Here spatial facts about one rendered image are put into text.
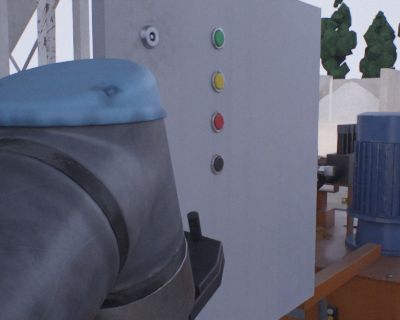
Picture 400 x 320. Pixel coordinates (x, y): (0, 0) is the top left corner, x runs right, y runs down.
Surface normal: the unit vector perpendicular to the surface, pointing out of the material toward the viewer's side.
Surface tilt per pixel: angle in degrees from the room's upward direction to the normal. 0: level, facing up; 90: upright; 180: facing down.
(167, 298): 101
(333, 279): 90
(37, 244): 56
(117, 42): 90
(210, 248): 24
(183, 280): 91
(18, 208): 43
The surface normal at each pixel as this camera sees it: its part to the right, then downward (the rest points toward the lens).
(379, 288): -0.55, 0.09
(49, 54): 0.78, 0.12
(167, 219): 0.90, 0.11
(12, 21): 0.74, 0.40
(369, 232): -0.78, -0.04
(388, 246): -0.27, -0.01
